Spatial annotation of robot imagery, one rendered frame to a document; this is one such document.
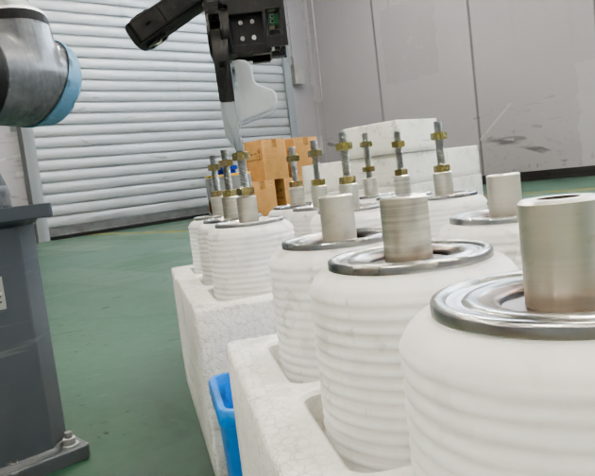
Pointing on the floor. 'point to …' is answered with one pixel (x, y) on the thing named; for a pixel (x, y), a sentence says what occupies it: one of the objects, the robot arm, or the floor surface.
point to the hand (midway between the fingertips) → (230, 140)
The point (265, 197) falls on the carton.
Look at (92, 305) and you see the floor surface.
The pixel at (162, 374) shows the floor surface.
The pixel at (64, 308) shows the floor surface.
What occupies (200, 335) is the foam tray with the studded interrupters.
